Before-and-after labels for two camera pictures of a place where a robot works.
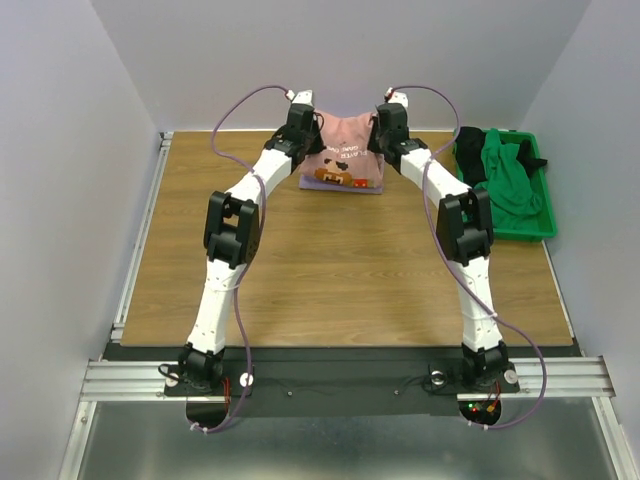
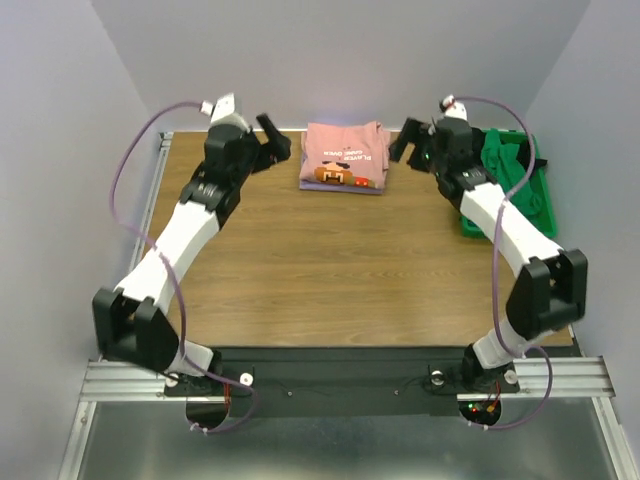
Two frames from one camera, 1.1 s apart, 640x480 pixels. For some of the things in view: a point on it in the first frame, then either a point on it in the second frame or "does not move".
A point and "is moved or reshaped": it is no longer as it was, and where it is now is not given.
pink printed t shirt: [346, 158] is moved or reshaped
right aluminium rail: [566, 377] does not move
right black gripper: [378, 143] -> [420, 148]
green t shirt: [509, 185] does not move
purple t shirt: [308, 181] does not move
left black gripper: [317, 146] -> [279, 148]
